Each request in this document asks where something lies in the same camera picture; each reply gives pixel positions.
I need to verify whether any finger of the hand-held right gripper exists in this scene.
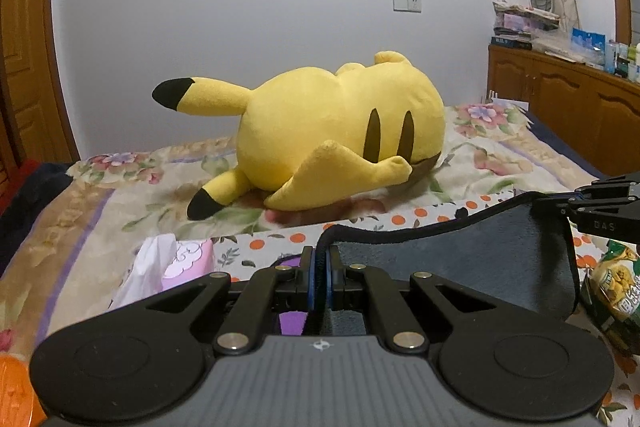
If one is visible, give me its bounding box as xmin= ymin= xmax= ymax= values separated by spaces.
xmin=575 ymin=173 xmax=640 ymax=208
xmin=531 ymin=196 xmax=640 ymax=239

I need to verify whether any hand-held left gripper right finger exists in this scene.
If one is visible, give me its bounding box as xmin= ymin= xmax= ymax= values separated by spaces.
xmin=325 ymin=246 xmax=522 ymax=354

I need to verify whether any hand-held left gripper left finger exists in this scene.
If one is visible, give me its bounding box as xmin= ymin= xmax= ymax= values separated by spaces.
xmin=122 ymin=247 xmax=318 ymax=355

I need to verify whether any dark grey towel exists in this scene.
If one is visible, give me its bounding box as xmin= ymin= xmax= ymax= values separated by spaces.
xmin=318 ymin=191 xmax=583 ymax=325

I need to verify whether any purple item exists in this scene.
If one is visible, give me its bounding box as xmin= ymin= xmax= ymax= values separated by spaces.
xmin=272 ymin=257 xmax=307 ymax=338

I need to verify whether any dark blue mattress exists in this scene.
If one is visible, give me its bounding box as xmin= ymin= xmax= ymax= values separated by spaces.
xmin=522 ymin=109 xmax=618 ymax=180

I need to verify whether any green snack bag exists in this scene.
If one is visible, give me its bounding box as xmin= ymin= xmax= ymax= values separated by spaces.
xmin=579 ymin=239 xmax=640 ymax=358

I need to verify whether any orange dotted white blanket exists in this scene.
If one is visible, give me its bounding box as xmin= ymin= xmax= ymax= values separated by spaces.
xmin=212 ymin=192 xmax=640 ymax=427

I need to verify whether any wooden cabinet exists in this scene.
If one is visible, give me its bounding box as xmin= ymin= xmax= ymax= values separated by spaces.
xmin=486 ymin=43 xmax=640 ymax=180

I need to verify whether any pink tissue pack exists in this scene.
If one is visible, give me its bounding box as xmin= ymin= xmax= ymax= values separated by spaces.
xmin=107 ymin=234 xmax=216 ymax=309

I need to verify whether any row of small bottles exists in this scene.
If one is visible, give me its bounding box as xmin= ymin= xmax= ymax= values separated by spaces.
xmin=604 ymin=39 xmax=640 ymax=82

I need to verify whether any yellow plush toy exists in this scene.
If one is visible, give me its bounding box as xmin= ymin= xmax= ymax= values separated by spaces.
xmin=151 ymin=51 xmax=446 ymax=222

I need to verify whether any blue printed box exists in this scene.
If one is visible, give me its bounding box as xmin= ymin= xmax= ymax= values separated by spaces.
xmin=571 ymin=27 xmax=607 ymax=66

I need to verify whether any stack of books and boxes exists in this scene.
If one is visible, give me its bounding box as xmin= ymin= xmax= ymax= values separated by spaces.
xmin=490 ymin=0 xmax=562 ymax=52

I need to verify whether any floral cream bedsheet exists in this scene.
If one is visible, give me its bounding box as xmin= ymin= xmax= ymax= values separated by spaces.
xmin=0 ymin=101 xmax=601 ymax=358

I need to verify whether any dark cloth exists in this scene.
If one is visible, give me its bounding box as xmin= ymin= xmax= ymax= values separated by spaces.
xmin=0 ymin=159 xmax=73 ymax=278

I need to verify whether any orange round object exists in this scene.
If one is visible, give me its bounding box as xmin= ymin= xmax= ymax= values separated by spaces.
xmin=0 ymin=351 xmax=43 ymax=427

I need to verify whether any wooden door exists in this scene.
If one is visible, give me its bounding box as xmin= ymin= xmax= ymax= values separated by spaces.
xmin=0 ymin=0 xmax=81 ymax=180

